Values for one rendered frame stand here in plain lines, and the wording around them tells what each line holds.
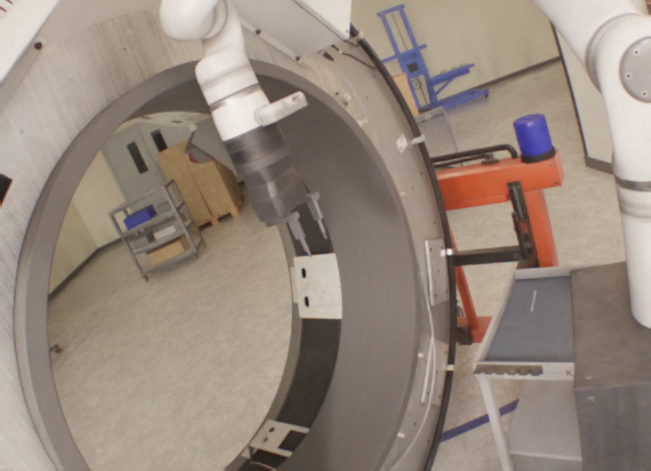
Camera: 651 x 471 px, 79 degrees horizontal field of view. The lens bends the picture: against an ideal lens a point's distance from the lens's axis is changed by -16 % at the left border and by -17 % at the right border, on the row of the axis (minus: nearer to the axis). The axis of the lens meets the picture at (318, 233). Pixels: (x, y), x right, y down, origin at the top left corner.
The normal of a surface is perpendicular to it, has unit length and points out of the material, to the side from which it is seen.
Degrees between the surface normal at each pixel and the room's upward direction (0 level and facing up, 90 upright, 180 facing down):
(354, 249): 76
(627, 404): 90
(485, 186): 90
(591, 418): 90
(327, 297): 63
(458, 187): 90
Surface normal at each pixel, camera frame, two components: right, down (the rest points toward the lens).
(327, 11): 0.76, -0.11
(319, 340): -0.65, -0.30
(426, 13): 0.07, 0.30
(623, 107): -0.57, 0.54
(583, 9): -0.14, 0.66
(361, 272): -0.64, 0.12
